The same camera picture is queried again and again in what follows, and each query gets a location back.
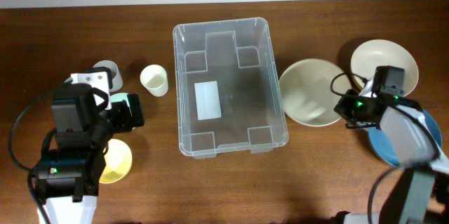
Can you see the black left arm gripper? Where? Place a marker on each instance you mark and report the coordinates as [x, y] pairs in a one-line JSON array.
[[126, 123]]

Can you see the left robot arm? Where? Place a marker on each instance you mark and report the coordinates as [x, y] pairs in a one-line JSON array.
[[64, 183]]

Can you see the green plastic bowl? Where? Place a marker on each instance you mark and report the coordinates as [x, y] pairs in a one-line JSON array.
[[118, 97]]

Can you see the yellow plastic bowl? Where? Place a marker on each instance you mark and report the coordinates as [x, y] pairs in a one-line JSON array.
[[119, 161]]

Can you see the clear plastic storage container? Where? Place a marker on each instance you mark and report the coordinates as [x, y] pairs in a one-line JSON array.
[[238, 55]]

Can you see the blue plastic bowl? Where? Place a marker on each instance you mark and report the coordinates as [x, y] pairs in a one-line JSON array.
[[383, 148]]

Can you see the white label in container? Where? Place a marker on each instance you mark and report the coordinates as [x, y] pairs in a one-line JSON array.
[[207, 100]]

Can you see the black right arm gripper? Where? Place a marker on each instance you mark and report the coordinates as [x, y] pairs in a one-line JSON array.
[[342, 106]]

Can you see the beige bowl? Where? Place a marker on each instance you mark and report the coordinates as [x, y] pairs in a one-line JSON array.
[[306, 94], [379, 52]]

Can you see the grey translucent plastic cup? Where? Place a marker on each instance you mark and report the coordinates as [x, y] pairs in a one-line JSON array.
[[117, 81]]

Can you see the cream plastic cup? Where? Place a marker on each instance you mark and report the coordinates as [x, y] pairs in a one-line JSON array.
[[155, 79]]

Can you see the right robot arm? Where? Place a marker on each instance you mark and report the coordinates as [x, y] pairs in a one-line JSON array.
[[423, 164]]

